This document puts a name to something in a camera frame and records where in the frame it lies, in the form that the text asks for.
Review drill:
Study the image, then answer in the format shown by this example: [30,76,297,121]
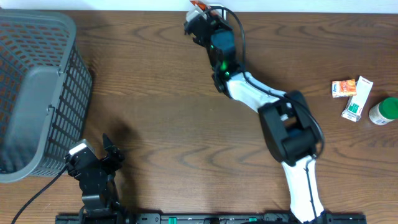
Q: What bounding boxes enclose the green lid seasoning jar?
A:
[369,97,398,126]

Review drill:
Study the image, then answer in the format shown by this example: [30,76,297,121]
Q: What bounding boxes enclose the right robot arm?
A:
[184,6,325,223]

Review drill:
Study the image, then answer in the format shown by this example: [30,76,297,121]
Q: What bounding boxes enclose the white barcode scanner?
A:
[209,4,227,19]

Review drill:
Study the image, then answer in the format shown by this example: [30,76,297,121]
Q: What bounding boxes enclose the grey plastic shopping basket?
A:
[1,9,93,183]

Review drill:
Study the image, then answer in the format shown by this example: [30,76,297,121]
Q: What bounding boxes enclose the red chocolate bar wrapper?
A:
[190,0,208,11]

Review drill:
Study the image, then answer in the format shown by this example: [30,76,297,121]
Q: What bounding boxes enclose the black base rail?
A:
[55,212,367,224]

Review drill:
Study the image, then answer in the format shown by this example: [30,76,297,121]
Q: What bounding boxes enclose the white green carton box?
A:
[341,76,373,122]

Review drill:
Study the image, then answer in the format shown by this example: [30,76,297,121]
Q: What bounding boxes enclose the orange tissue pack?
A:
[331,79,357,98]

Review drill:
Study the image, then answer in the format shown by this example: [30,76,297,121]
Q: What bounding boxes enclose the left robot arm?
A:
[65,134,129,223]

